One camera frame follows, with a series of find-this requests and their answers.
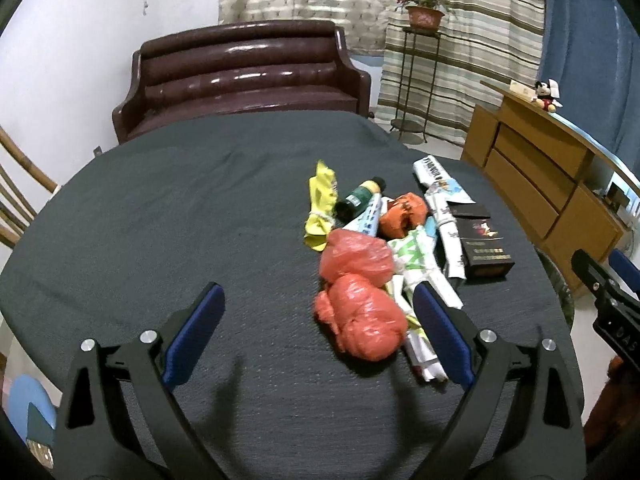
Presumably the light blue stool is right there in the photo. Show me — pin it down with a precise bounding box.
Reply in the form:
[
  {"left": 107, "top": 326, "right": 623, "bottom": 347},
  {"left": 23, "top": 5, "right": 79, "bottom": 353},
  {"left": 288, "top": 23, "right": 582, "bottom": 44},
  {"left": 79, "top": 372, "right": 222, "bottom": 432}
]
[{"left": 6, "top": 374, "right": 58, "bottom": 446}]

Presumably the potted plant in clay pot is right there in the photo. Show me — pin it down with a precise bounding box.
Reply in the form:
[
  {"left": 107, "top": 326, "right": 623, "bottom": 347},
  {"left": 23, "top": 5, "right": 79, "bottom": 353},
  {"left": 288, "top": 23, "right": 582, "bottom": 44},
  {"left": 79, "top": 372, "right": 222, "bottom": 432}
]
[{"left": 395, "top": 0, "right": 449, "bottom": 32}]

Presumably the black cigarette box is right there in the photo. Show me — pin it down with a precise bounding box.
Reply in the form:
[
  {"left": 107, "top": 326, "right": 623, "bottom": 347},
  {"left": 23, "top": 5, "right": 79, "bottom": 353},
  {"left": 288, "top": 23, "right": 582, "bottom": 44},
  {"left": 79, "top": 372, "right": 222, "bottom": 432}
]
[{"left": 449, "top": 203, "right": 514, "bottom": 283}]

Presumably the mickey mouse plush toy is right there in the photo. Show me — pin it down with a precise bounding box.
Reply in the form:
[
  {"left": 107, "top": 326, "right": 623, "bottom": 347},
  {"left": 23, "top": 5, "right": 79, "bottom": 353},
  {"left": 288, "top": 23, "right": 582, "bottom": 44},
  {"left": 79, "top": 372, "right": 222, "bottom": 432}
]
[{"left": 532, "top": 79, "right": 562, "bottom": 113}]

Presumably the orange crumpled wrapper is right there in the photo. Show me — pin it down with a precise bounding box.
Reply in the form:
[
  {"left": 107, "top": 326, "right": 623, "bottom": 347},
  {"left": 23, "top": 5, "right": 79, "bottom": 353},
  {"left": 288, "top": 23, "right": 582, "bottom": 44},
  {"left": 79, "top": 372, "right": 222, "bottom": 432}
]
[{"left": 378, "top": 193, "right": 428, "bottom": 238}]

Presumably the blue curtain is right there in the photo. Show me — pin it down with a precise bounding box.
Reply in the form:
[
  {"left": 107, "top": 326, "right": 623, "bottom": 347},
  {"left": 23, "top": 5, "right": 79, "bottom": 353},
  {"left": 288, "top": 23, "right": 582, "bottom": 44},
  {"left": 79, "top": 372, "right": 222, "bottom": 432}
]
[{"left": 538, "top": 0, "right": 639, "bottom": 172}]

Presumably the green white crumpled wrapper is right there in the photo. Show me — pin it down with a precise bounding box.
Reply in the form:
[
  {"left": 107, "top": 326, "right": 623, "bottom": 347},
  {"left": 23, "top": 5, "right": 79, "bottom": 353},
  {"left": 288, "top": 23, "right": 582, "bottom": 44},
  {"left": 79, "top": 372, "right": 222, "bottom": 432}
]
[{"left": 386, "top": 217, "right": 463, "bottom": 382}]

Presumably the white green tube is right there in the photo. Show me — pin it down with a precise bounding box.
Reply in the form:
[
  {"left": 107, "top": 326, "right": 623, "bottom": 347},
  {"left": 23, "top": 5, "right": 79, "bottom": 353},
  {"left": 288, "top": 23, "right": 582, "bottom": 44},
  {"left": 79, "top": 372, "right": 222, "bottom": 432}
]
[{"left": 344, "top": 193, "right": 383, "bottom": 237}]

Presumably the red plastic bag rear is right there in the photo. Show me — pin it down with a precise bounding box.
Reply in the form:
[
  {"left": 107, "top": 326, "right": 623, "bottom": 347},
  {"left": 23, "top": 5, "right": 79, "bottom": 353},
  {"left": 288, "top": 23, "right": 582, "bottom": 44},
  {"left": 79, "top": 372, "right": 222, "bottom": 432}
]
[{"left": 319, "top": 229, "right": 394, "bottom": 287}]

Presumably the red plastic bag front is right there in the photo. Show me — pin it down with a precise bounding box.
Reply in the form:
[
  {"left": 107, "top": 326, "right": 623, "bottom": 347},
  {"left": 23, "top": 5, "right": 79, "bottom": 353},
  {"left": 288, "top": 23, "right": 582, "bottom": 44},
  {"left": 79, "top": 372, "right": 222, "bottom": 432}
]
[{"left": 314, "top": 273, "right": 408, "bottom": 362}]

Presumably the black metal plant stand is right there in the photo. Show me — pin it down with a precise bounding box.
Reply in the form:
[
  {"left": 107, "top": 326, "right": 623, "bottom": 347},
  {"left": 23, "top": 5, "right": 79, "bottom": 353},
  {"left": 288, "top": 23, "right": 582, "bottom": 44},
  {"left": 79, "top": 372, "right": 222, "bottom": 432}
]
[{"left": 390, "top": 25, "right": 442, "bottom": 143}]

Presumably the green bottle black cap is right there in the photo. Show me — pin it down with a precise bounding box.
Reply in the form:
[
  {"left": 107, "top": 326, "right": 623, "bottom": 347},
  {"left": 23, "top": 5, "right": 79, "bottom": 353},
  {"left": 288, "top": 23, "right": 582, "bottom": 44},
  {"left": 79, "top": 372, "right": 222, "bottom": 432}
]
[{"left": 334, "top": 177, "right": 386, "bottom": 224}]

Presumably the striped beige curtain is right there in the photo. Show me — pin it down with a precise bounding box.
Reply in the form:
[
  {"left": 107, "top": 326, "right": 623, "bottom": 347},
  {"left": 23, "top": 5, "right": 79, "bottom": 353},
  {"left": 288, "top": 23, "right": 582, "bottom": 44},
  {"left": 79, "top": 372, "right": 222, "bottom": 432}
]
[{"left": 219, "top": 0, "right": 544, "bottom": 144}]

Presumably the red plastic bag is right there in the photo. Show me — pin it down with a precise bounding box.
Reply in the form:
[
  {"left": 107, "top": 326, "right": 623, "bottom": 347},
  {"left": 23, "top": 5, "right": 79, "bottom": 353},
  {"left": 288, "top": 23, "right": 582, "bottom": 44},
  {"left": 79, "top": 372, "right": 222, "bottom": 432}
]
[
  {"left": 319, "top": 229, "right": 394, "bottom": 287},
  {"left": 314, "top": 273, "right": 408, "bottom": 362}
]

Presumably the white blue milk powder pouch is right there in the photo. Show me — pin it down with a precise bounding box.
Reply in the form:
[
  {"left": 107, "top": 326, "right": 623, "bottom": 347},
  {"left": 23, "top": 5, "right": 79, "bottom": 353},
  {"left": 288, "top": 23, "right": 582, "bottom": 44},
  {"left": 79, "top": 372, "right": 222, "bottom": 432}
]
[{"left": 412, "top": 155, "right": 475, "bottom": 204}]

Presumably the dark red leather sofa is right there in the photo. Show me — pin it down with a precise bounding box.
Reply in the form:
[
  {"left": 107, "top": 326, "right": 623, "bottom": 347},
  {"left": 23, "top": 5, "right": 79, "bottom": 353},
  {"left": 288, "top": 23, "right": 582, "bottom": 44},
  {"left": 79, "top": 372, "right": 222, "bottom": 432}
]
[{"left": 112, "top": 20, "right": 371, "bottom": 144}]

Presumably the white box on cabinet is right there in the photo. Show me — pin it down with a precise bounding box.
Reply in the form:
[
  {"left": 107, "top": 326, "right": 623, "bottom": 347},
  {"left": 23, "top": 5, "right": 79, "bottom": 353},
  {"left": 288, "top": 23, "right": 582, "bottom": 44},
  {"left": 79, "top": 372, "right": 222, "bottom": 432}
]
[{"left": 509, "top": 79, "right": 537, "bottom": 102}]

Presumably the wooden sideboard cabinet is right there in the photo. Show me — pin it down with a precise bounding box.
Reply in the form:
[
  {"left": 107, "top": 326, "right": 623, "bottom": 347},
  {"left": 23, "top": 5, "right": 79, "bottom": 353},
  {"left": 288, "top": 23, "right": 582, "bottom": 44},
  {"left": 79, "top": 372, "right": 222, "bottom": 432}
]
[{"left": 462, "top": 82, "right": 639, "bottom": 292}]

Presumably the bamboo chair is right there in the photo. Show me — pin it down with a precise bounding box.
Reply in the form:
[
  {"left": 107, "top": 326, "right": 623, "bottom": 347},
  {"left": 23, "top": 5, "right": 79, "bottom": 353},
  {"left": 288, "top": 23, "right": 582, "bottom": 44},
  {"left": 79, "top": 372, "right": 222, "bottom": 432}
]
[{"left": 0, "top": 129, "right": 62, "bottom": 249}]

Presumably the yellow crumpled wrapper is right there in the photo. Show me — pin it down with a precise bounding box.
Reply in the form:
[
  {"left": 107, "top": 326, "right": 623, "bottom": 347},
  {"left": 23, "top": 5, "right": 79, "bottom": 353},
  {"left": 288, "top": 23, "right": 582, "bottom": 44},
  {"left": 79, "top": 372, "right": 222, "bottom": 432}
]
[{"left": 304, "top": 160, "right": 338, "bottom": 252}]

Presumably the white crumpled paper wrapper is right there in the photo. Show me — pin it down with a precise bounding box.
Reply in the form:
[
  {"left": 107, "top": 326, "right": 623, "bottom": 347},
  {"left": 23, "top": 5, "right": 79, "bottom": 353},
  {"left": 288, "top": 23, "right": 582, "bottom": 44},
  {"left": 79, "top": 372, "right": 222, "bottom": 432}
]
[{"left": 425, "top": 192, "right": 465, "bottom": 280}]

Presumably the dark grey tablecloth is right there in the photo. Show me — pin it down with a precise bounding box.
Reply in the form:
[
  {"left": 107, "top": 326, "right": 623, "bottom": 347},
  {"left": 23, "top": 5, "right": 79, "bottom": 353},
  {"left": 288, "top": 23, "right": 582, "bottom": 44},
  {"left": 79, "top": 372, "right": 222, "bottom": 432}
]
[{"left": 0, "top": 109, "right": 586, "bottom": 480}]

